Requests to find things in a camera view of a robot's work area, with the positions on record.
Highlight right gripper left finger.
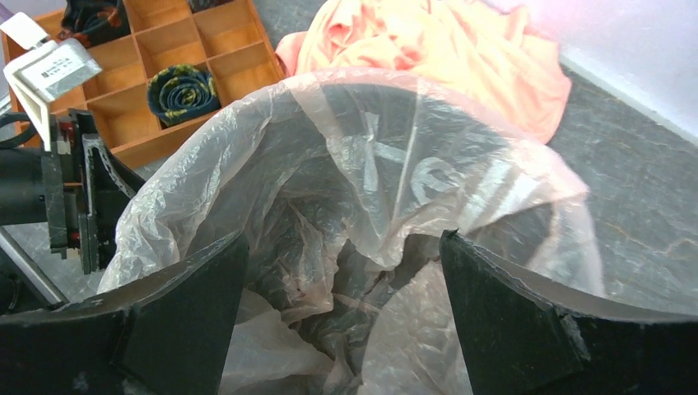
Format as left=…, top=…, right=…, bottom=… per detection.
left=1, top=234, right=249, bottom=394

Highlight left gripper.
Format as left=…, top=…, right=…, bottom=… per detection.
left=41, top=109, right=144, bottom=273

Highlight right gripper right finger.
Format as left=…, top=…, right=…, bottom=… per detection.
left=440, top=230, right=697, bottom=394

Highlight pink plastic trash bag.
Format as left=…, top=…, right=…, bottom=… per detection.
left=99, top=67, right=605, bottom=394

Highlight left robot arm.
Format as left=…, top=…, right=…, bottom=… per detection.
left=1, top=109, right=145, bottom=275

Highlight dark rolled sock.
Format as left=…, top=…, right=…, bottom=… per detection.
left=147, top=63, right=221, bottom=128
left=55, top=0, right=130, bottom=49

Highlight salmon pink cloth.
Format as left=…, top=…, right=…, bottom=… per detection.
left=276, top=1, right=571, bottom=143

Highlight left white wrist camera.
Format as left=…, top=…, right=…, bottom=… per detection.
left=1, top=7, right=102, bottom=151

